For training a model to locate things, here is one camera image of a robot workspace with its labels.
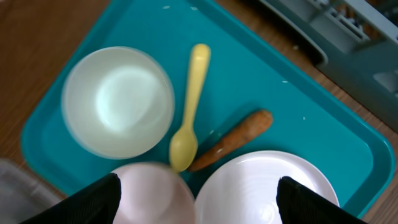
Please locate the orange carrot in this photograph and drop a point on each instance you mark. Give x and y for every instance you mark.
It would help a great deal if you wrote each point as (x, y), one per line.
(247, 130)

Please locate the white bowl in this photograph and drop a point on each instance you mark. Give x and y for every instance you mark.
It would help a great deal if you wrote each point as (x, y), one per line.
(118, 102)

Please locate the yellow plastic spoon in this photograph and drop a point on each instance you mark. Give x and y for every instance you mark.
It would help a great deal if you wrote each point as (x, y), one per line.
(184, 144)

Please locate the white round plate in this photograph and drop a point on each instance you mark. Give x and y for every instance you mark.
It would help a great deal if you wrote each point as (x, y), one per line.
(244, 189)

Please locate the pink bowl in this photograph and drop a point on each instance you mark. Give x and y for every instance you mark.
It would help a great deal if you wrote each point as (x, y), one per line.
(153, 193)

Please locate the grey dishwasher rack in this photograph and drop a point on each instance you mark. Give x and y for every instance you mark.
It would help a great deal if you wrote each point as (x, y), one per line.
(358, 47)

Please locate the teal plastic tray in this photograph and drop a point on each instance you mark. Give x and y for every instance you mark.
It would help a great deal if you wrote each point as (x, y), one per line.
(245, 74)

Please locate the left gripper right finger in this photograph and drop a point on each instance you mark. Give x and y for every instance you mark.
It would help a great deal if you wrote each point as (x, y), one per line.
(298, 204)

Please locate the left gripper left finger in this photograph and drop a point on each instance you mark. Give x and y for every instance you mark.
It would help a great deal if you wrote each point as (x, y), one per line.
(96, 203)

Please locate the clear plastic bin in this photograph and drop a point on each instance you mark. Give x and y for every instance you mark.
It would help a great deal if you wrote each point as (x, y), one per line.
(22, 196)

